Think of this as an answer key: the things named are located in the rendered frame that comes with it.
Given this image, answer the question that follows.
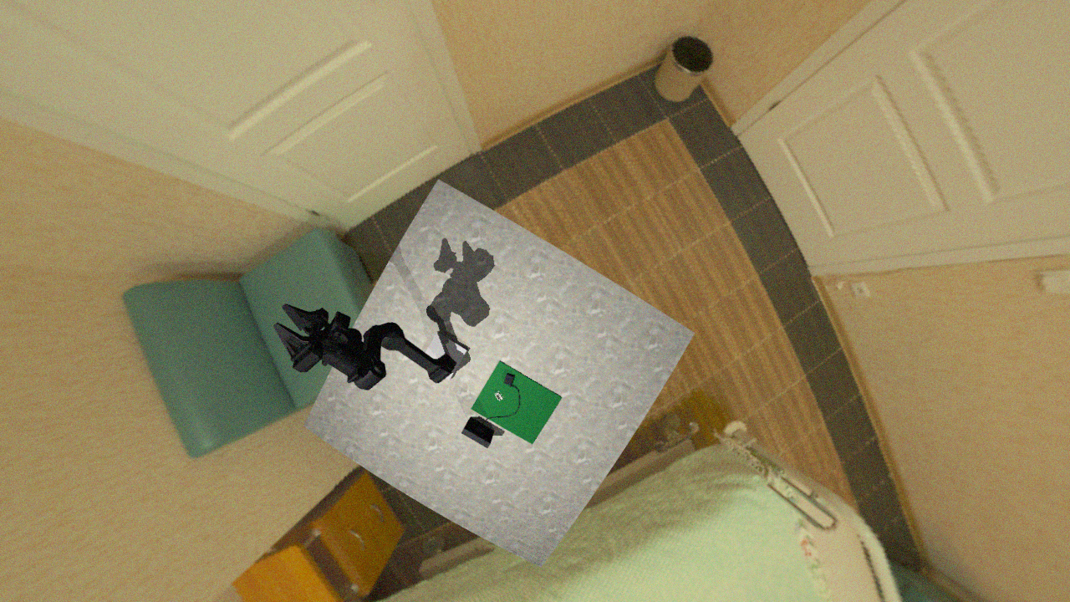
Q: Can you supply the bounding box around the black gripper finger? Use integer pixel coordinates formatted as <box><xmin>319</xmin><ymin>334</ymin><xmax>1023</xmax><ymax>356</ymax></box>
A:
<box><xmin>282</xmin><ymin>304</ymin><xmax>320</xmax><ymax>331</ymax></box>
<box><xmin>273</xmin><ymin>323</ymin><xmax>314</xmax><ymax>361</ymax></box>

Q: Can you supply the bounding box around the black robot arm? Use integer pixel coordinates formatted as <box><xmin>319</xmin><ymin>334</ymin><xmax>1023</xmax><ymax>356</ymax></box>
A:
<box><xmin>320</xmin><ymin>311</ymin><xmax>456</xmax><ymax>390</ymax></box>

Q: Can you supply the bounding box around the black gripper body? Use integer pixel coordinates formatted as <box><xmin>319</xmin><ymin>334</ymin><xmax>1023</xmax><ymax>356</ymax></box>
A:
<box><xmin>292</xmin><ymin>308</ymin><xmax>347</xmax><ymax>372</ymax></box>

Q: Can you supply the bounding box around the green circuit board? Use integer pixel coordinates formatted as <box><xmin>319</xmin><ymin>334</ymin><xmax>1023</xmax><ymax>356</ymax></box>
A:
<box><xmin>471</xmin><ymin>360</ymin><xmax>562</xmax><ymax>444</ymax></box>

